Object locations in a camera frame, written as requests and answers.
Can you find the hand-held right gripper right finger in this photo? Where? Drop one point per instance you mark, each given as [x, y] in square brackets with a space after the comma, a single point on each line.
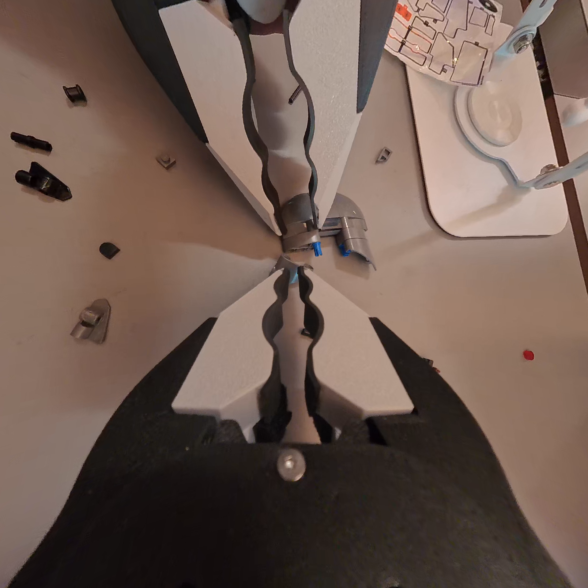
[358, 367]

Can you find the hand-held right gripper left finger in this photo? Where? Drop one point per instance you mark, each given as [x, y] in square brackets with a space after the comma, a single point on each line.
[220, 367]

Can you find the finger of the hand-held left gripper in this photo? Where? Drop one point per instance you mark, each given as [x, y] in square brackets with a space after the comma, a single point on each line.
[330, 69]
[216, 92]

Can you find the grey lego assembly blue pins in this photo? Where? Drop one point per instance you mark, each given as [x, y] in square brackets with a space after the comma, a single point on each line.
[351, 211]

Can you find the black lego bush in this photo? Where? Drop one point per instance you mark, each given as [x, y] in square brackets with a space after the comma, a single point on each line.
[75, 93]

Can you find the grey small square lego plate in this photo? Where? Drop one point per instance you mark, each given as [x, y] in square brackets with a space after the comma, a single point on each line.
[166, 161]

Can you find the grey triangular lego piece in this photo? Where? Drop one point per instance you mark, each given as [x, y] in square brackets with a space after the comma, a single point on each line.
[92, 321]

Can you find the black lego axle pin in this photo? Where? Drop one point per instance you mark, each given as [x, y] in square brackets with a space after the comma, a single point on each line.
[31, 141]

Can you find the black lego wedge panel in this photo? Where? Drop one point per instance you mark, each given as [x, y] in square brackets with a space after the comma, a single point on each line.
[43, 181]

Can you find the black rounded lego piece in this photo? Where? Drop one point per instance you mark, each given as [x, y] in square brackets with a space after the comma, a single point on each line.
[109, 250]

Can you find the clear sticker sheet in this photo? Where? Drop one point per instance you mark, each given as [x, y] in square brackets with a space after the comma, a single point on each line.
[441, 46]

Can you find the grey small lego bracket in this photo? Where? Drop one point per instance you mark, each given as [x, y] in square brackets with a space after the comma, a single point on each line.
[383, 155]

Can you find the pale blue stand frame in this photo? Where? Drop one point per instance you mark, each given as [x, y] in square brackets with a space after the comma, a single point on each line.
[494, 115]

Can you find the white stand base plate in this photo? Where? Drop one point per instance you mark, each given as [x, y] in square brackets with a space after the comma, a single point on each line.
[482, 193]

